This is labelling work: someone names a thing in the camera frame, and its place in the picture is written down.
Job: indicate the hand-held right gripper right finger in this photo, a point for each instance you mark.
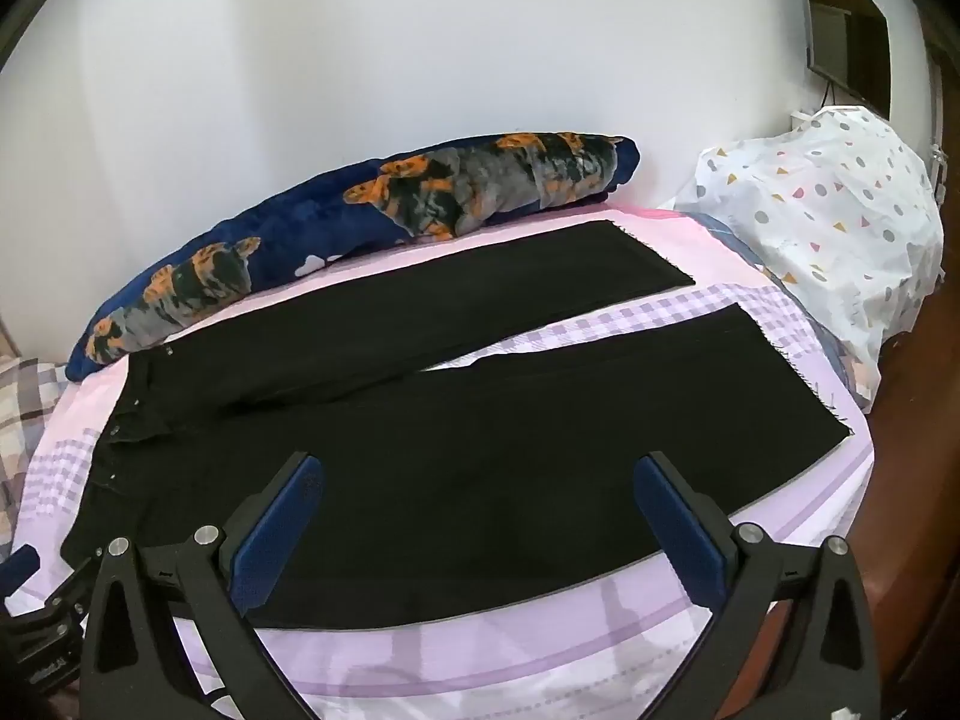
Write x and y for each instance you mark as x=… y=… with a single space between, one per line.
x=679 y=525

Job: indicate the white dotted cloth cover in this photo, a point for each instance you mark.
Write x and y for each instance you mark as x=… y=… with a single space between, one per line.
x=825 y=240

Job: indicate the black wall screen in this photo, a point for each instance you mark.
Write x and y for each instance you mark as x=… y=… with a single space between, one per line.
x=847 y=30

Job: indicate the black pants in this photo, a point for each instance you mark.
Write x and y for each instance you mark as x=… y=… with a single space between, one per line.
x=450 y=427

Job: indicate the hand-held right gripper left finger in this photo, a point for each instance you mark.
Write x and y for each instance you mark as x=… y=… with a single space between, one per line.
x=277 y=532

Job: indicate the pink purple checked bed sheet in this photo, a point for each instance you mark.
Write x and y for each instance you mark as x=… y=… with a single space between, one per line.
x=450 y=667

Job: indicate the plaid pillow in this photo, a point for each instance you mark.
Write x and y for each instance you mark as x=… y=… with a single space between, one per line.
x=22 y=420

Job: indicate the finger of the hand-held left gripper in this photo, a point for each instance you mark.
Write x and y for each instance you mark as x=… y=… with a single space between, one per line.
x=19 y=564

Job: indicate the blue cat-print bolster pillow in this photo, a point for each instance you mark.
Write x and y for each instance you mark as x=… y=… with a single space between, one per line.
x=300 y=217

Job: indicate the wooden door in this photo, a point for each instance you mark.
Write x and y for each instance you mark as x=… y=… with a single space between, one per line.
x=937 y=105

